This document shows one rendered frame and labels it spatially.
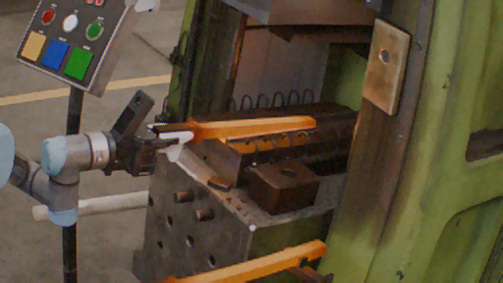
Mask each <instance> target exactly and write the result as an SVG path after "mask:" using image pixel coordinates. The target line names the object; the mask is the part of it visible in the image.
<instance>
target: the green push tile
mask: <svg viewBox="0 0 503 283"><path fill-rule="evenodd" d="M93 56H94V53H91V52H90V53H89V52H87V51H86V50H82V49H79V48H78V47H77V48H75V49H74V51H73V53H72V55H71V57H70V60H69V62H68V64H67V66H66V68H65V70H64V74H65V75H66V76H70V77H72V78H74V79H76V80H80V81H82V82H83V81H84V76H85V73H86V71H87V69H88V67H89V65H90V63H91V61H92V59H93Z"/></svg>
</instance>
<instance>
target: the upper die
mask: <svg viewBox="0 0 503 283"><path fill-rule="evenodd" d="M221 1H223V2H224V3H226V4H229V5H231V6H233V7H234V8H236V9H238V10H240V11H243V12H245V13H246V14H248V15H250V16H251V17H253V18H255V19H257V20H258V21H260V22H262V23H265V24H267V25H275V26H279V25H300V24H305V25H322V24H324V25H340V26H342V25H353V26H362V25H365V26H374V23H375V19H376V16H377V13H378V12H377V11H375V10H373V9H372V8H370V7H368V6H367V5H365V4H364V3H365V0H221Z"/></svg>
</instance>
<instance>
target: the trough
mask: <svg viewBox="0 0 503 283"><path fill-rule="evenodd" d="M358 116H359V114H358V113H350V114H342V115H335V116H327V117H321V116H319V118H316V117H312V119H313V120H315V121H316V123H315V125H323V124H330V123H337V122H345V121H352V120H358Z"/></svg>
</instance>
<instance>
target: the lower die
mask: <svg viewBox="0 0 503 283"><path fill-rule="evenodd" d="M350 113H358V114H359V113H360V110H358V111H354V110H352V109H351V108H349V107H347V105H346V104H343V105H339V104H338V103H336V102H335V101H325V102H317V103H309V104H300V105H294V104H291V106H287V105H281V107H278V106H273V108H263V109H254V110H246V111H237V112H227V113H219V114H209V115H201V116H192V117H189V120H194V121H195V122H196V123H214V122H228V121H229V120H246V119H260V118H276V117H291V116H306V115H309V116H310V117H316V118H319V116H321V117H327V116H335V115H342V114H350ZM356 124H357V120H352V121H345V122H337V123H330V124H323V125H315V126H308V127H300V128H294V129H285V130H278V131H270V132H262V133H254V134H248V135H247V136H238V137H230V138H226V140H225V143H224V142H223V141H222V140H220V139H205V140H202V142H201V143H199V144H195V143H194V142H192V141H188V142H185V145H186V146H187V147H188V148H190V149H191V151H192V152H193V153H194V154H196V155H197V156H198V157H199V158H201V159H202V160H204V161H205V162H206V164H207V165H209V166H210V167H211V168H212V169H213V170H214V171H217V172H218V173H219V174H220V175H221V176H223V178H224V179H225V180H228V181H232V182H234V183H233V186H234V187H241V186H248V185H249V184H250V181H248V180H243V179H242V177H241V170H243V169H246V167H250V166H251V163H252V159H253V154H254V144H253V142H252V141H250V143H249V145H246V142H247V140H248V139H254V140H255V141H256V144H257V155H256V160H255V163H256V165H262V164H267V163H268V159H269V158H270V155H272V151H273V142H272V141H271V140H270V139H268V140H267V141H266V142H264V138H265V137H267V136H270V137H273V138H274V139H275V141H276V151H275V155H274V160H275V161H281V160H285V158H287V156H288V155H289V150H290V144H291V142H290V139H289V138H288V137H286V138H284V139H283V140H281V137H282V134H284V133H289V134H290V136H291V137H292V139H293V142H294V144H293V150H292V155H291V156H292V159H295V158H301V157H302V156H304V154H305V152H306V147H307V137H306V136H305V134H301V136H300V137H299V138H298V132H299V131H306V132H307V134H308V136H309V139H310V142H309V147H308V153H307V154H308V156H314V155H318V153H319V151H320V148H321V143H322V135H321V132H317V133H316V136H314V135H313V133H314V131H315V130H316V129H321V130H322V131H323V132H324V134H325V143H324V147H323V154H325V153H333V152H334V148H335V147H336V145H337V140H338V133H337V131H336V130H335V129H334V130H333V131H332V134H330V133H329V132H328V131H329V129H330V128H331V127H337V128H338V129H339V130H340V133H341V140H340V144H339V150H345V149H348V146H349V144H350V141H351V137H352V131H351V129H350V128H349V127H347V128H346V131H347V132H345V131H344V126H345V125H351V126H352V127H353V128H354V130H355V127H356ZM205 155H206V157H207V159H206V160H205V159H204V156H205ZM346 165H347V162H346V163H341V164H335V165H329V166H323V168H318V169H312V170H311V171H312V172H313V173H318V172H324V171H330V170H332V169H335V168H341V167H346Z"/></svg>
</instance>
